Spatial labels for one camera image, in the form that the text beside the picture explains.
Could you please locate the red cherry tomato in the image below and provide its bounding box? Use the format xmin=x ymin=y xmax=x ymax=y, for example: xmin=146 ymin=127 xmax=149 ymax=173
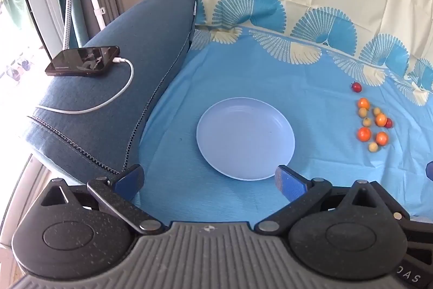
xmin=352 ymin=82 xmax=363 ymax=93
xmin=385 ymin=118 xmax=393 ymax=128

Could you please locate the yellow-brown longan bottom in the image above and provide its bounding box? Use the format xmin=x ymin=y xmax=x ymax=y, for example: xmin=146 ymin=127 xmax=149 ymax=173
xmin=368 ymin=142 xmax=379 ymax=152

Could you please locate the light blue round plate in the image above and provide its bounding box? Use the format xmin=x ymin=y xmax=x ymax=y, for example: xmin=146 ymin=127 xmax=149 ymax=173
xmin=196 ymin=97 xmax=296 ymax=181

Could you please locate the blue sofa armrest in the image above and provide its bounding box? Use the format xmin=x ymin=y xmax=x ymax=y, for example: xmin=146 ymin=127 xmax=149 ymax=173
xmin=27 ymin=0 xmax=197 ymax=183

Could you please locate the black smartphone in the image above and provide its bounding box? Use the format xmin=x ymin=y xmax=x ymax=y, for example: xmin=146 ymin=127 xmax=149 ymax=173
xmin=45 ymin=46 xmax=120 ymax=76

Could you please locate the grey flexible phone stand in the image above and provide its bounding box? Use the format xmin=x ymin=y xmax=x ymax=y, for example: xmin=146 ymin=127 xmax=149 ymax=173
xmin=63 ymin=0 xmax=73 ymax=50

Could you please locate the white charging cable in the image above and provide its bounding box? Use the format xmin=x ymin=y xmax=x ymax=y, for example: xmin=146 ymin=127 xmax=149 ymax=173
xmin=35 ymin=56 xmax=135 ymax=116

